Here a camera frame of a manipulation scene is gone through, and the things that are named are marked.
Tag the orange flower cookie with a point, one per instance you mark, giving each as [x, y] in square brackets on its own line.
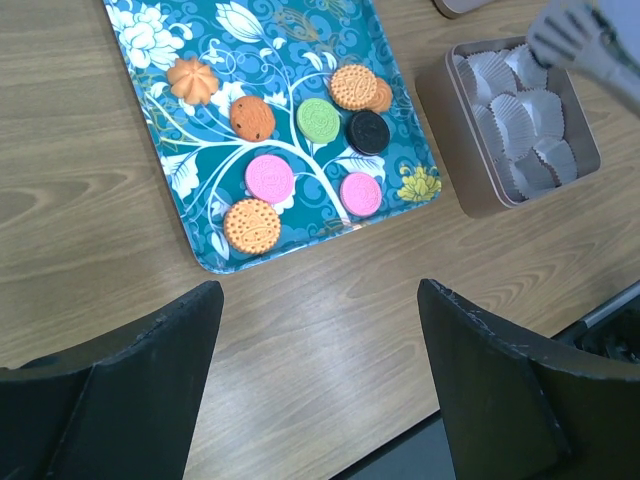
[192, 81]

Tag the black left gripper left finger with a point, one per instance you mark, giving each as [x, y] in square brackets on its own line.
[123, 405]

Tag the pink sandwich cookie right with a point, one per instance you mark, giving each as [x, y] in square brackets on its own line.
[360, 194]

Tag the pink sandwich cookie left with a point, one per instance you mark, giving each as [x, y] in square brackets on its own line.
[269, 178]

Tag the brown cookie tin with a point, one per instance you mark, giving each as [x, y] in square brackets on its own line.
[509, 131]

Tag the tan dotted round cookie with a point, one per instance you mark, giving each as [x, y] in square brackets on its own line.
[352, 87]

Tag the steel serving tongs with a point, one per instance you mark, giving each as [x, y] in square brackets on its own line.
[598, 40]

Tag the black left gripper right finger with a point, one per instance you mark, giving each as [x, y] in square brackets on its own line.
[518, 405]

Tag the black sandwich cookie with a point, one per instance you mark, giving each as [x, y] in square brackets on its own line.
[368, 133]

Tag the teal floral tray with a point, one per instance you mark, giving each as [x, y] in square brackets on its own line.
[221, 83]

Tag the green sandwich cookie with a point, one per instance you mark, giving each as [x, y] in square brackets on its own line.
[318, 120]

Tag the orange dotted round cookie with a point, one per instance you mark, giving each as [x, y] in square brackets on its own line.
[252, 226]

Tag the brown chocolate chip cookie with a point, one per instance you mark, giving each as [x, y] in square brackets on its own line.
[252, 119]

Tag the pink sandwich cookie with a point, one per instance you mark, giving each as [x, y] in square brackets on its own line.
[360, 194]
[269, 178]

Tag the tan swirl cookie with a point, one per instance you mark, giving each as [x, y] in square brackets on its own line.
[383, 97]

